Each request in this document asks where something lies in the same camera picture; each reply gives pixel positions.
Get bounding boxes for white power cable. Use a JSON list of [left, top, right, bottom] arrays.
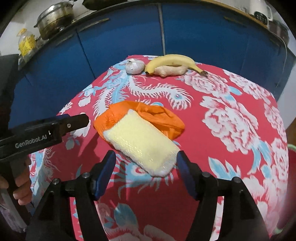
[[270, 31, 289, 88]]

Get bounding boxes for white electric kettle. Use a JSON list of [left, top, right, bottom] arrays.
[[249, 0, 273, 25]]

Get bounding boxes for orange plastic bag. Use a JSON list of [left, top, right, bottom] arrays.
[[93, 100, 185, 140]]

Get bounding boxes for cream yellow sponge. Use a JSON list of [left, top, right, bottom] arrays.
[[103, 109, 180, 177]]

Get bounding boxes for blue kitchen cabinets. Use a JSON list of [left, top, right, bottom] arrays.
[[9, 1, 295, 127]]

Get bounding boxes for large steel stockpot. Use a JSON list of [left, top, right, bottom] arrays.
[[34, 1, 74, 40]]

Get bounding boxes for dark rice cooker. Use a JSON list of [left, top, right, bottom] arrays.
[[268, 20, 290, 45]]

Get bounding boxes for ginger root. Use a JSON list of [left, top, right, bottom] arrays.
[[153, 65, 188, 78]]

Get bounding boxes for red green plastic basin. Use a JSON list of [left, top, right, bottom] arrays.
[[274, 144, 295, 235]]

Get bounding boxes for red floral tablecloth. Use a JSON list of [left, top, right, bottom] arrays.
[[30, 61, 289, 240]]

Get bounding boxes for yellow banana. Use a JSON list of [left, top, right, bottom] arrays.
[[144, 54, 208, 76]]

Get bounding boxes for yellow labelled plastic jar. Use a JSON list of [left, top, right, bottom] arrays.
[[17, 28, 37, 62]]

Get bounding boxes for black wok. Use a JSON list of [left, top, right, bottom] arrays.
[[82, 0, 130, 11]]

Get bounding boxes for white garlic bulb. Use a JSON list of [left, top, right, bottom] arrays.
[[125, 58, 145, 75]]

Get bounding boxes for person's left hand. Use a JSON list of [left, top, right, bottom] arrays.
[[13, 156, 32, 205]]

